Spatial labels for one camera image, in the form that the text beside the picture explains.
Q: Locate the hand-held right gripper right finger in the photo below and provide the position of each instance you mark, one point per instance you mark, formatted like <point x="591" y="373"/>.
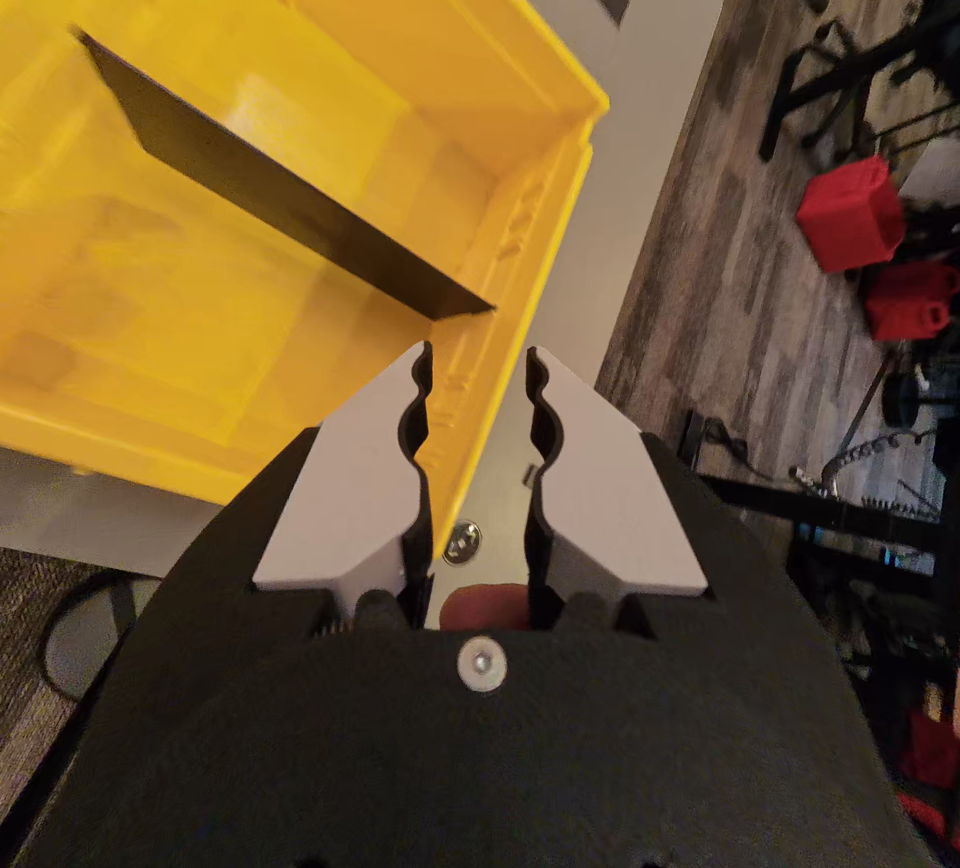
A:
<point x="615" y="508"/>

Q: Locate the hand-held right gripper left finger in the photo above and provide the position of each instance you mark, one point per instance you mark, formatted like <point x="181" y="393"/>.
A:
<point x="345" y="508"/>

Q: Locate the yellow plastic bin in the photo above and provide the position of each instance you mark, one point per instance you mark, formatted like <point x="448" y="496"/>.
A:
<point x="187" y="358"/>

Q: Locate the round metal table fitting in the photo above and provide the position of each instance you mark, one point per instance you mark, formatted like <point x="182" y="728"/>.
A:
<point x="461" y="544"/>

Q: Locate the round floor cover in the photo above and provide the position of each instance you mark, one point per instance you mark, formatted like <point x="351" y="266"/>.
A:
<point x="82" y="635"/>

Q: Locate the black bin divider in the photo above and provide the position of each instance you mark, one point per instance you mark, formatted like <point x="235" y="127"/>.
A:
<point x="262" y="185"/>

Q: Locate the red plastic bin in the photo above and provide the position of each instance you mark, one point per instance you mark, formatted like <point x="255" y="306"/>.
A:
<point x="847" y="215"/>
<point x="907" y="302"/>
<point x="930" y="763"/>

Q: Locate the white sheet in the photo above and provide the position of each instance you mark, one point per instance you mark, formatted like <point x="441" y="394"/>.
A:
<point x="934" y="174"/>

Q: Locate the black office chair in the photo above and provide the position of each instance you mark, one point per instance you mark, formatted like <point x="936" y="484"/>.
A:
<point x="847" y="73"/>

